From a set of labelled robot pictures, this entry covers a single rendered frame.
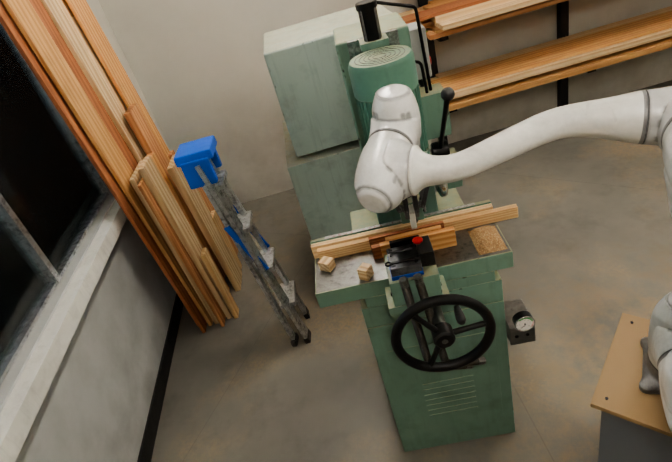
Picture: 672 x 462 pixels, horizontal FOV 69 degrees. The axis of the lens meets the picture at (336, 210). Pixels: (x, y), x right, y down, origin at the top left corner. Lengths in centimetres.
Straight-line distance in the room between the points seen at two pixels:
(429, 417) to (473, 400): 18
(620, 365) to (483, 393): 53
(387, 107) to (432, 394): 117
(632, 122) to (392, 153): 44
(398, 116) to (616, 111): 40
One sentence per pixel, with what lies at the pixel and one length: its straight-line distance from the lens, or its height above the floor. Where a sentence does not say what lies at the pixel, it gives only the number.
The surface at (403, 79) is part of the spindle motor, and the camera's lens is 128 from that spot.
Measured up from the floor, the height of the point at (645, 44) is 54.
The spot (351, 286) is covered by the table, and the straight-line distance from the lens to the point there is 149.
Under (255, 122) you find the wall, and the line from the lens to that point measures 381.
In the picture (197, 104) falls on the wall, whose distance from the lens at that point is 379.
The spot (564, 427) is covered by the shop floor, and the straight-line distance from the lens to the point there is 222.
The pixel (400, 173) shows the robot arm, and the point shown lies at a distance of 95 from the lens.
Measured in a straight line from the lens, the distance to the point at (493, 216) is 162.
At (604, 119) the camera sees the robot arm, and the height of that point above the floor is 141.
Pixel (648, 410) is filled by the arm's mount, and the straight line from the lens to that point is 155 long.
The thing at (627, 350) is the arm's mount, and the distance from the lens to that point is 166.
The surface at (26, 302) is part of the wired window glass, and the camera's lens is 217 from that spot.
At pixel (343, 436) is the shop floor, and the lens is 227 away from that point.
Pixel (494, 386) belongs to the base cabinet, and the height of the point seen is 31.
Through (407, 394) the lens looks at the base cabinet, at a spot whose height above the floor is 35.
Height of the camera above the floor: 187
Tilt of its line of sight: 31 degrees down
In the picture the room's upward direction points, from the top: 17 degrees counter-clockwise
